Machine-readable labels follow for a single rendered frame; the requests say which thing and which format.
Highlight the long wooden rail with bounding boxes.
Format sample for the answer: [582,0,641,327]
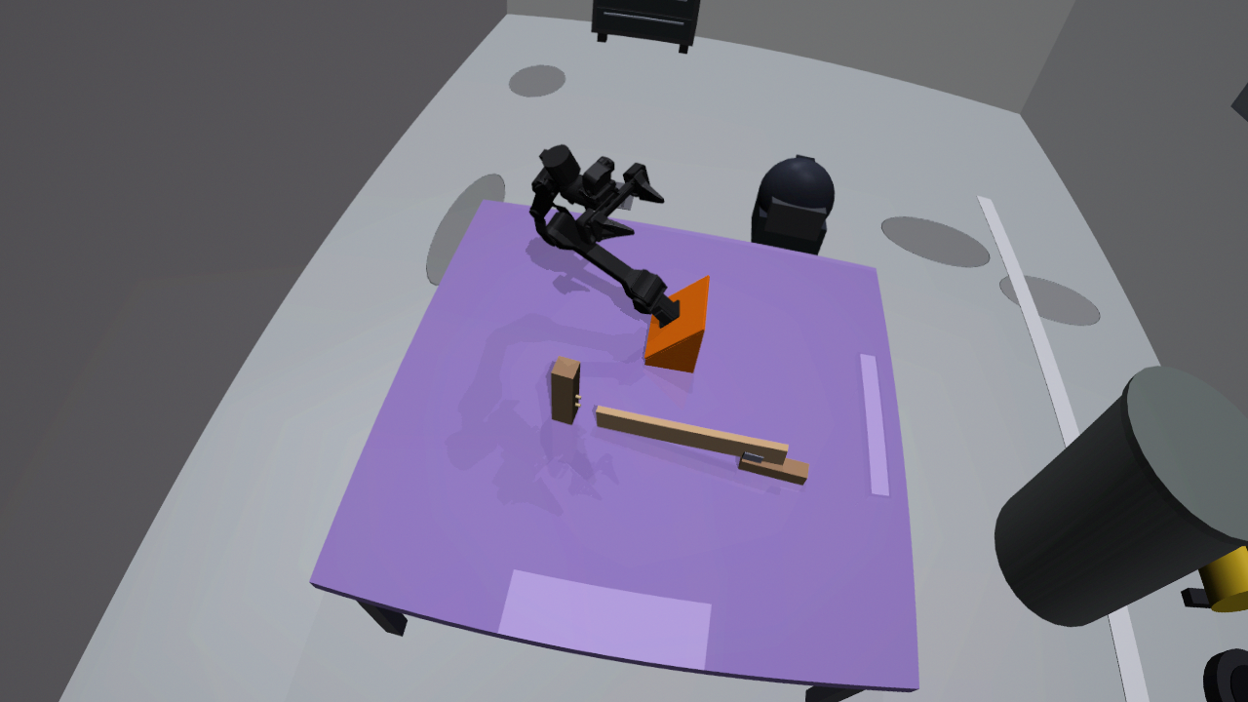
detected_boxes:
[597,406,789,465]

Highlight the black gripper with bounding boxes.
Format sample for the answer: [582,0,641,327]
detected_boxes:
[575,162,664,245]

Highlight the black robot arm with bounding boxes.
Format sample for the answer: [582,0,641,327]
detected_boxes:
[529,145,680,329]

